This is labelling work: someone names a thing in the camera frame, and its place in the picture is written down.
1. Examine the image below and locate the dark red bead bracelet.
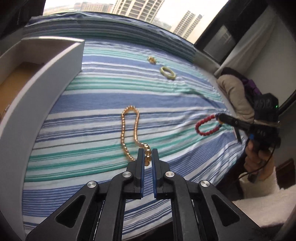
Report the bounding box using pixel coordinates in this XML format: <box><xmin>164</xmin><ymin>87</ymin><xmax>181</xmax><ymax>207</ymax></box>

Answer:
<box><xmin>195</xmin><ymin>113</ymin><xmax>223</xmax><ymax>137</ymax></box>

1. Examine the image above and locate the pale green jade bangle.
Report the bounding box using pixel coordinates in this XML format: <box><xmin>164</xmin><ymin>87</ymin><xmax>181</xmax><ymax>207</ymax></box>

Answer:
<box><xmin>159</xmin><ymin>66</ymin><xmax>176</xmax><ymax>80</ymax></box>

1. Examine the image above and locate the amber bead necklace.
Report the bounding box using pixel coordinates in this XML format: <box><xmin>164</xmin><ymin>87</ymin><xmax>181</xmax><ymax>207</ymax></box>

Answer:
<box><xmin>120</xmin><ymin>105</ymin><xmax>153</xmax><ymax>167</ymax></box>

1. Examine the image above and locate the person's right hand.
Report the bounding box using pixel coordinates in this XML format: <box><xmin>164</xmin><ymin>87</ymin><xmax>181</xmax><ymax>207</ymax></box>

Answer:
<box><xmin>244</xmin><ymin>140</ymin><xmax>275</xmax><ymax>181</ymax></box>

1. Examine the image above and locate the beige folded blanket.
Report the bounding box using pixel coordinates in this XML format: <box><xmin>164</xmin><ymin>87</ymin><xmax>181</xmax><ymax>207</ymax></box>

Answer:
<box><xmin>216</xmin><ymin>74</ymin><xmax>254</xmax><ymax>123</ymax></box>

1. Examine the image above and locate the purple dark clothing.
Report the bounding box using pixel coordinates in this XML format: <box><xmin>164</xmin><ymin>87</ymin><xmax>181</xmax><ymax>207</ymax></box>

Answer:
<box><xmin>220</xmin><ymin>67</ymin><xmax>262</xmax><ymax>107</ymax></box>

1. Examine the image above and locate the white fleece right sleeve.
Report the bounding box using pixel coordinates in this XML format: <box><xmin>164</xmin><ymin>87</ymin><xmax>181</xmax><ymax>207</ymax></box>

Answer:
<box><xmin>233</xmin><ymin>169</ymin><xmax>296</xmax><ymax>228</ymax></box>

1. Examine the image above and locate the white curtain right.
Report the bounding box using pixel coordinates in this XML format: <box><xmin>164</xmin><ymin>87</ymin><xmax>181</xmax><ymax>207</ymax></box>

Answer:
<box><xmin>214</xmin><ymin>8</ymin><xmax>277</xmax><ymax>77</ymax></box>

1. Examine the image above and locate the blue green striped bedsheet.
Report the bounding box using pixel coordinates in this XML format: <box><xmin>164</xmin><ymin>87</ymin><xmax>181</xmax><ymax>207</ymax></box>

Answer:
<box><xmin>22</xmin><ymin>13</ymin><xmax>244</xmax><ymax>233</ymax></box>

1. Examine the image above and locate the grey open storage box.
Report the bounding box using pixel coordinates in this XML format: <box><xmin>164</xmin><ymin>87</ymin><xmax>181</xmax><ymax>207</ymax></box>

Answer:
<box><xmin>1</xmin><ymin>36</ymin><xmax>85</xmax><ymax>240</ymax></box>

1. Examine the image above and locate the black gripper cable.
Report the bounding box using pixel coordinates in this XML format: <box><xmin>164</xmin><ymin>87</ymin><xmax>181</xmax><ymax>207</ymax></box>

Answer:
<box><xmin>238</xmin><ymin>138</ymin><xmax>277</xmax><ymax>183</ymax></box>

